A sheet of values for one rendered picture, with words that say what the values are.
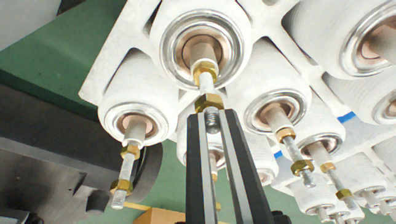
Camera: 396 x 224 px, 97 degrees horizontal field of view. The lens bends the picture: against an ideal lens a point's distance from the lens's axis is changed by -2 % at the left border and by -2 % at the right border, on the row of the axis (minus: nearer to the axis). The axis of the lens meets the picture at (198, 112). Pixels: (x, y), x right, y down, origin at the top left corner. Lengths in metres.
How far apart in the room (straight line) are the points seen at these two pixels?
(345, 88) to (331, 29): 0.13
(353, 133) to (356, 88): 0.27
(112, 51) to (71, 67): 0.29
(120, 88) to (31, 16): 0.10
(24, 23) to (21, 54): 0.35
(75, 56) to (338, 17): 0.48
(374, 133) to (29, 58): 0.81
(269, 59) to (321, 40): 0.06
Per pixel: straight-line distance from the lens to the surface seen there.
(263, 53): 0.26
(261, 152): 0.35
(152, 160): 0.53
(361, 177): 0.57
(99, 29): 0.46
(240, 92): 0.22
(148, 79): 0.23
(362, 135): 0.57
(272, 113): 0.22
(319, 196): 0.60
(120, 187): 0.18
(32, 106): 0.55
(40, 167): 0.53
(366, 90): 0.31
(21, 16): 0.23
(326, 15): 0.23
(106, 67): 0.28
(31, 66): 0.59
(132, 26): 0.24
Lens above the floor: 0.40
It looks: 47 degrees down
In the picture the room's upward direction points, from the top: 176 degrees clockwise
